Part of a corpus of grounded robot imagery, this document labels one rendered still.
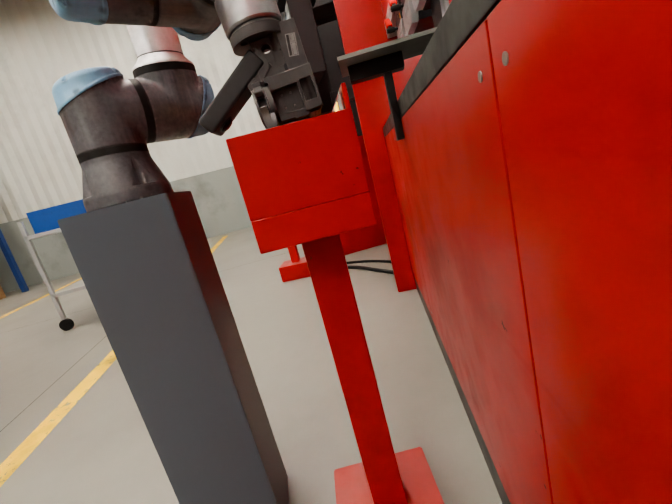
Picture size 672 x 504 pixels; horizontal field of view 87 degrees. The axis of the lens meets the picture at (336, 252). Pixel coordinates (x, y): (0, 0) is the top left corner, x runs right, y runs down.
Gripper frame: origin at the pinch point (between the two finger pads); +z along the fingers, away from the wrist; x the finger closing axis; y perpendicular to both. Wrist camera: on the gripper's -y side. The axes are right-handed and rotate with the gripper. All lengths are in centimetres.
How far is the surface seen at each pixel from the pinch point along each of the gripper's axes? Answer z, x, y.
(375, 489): 55, 2, -5
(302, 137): -5.6, -5.0, 3.3
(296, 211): 2.8, -4.9, -0.6
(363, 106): -24, 136, 38
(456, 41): -8.8, -11.9, 21.5
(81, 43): -359, 698, -316
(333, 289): 16.8, 2.1, 0.1
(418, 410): 74, 41, 10
